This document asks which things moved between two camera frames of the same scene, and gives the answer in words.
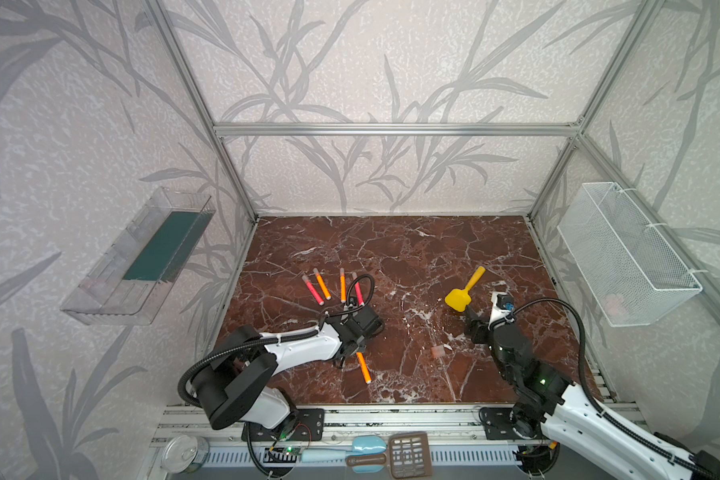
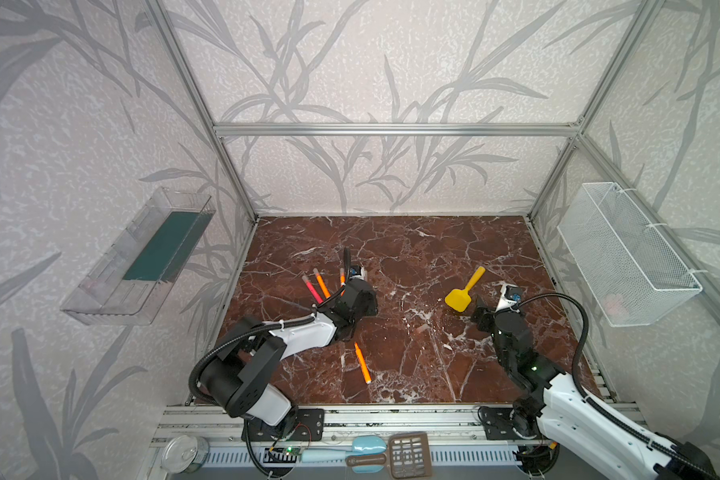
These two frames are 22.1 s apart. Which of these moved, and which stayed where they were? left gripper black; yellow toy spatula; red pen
Moved: left gripper black
Stayed: yellow toy spatula; red pen
